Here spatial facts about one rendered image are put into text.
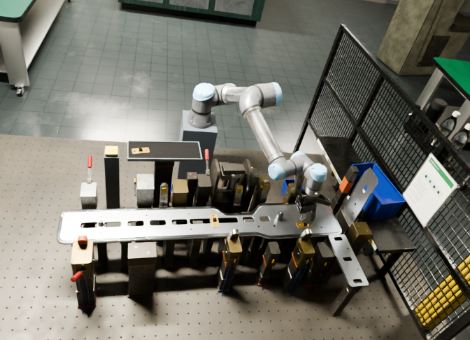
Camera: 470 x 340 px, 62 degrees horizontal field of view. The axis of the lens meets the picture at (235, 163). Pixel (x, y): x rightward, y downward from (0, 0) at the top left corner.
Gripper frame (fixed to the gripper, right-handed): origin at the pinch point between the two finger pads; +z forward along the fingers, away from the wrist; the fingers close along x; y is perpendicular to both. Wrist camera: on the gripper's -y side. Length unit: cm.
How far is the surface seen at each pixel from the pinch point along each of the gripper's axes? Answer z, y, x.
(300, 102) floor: 121, -108, -264
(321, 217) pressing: 6.7, -10.9, -4.0
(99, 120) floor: 96, 125, -214
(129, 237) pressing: -3, 87, 3
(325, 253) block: 7.9, -5.9, 16.7
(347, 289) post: 12.8, -12.0, 34.1
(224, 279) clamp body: 20, 44, 17
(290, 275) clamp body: 21.8, 10.0, 18.4
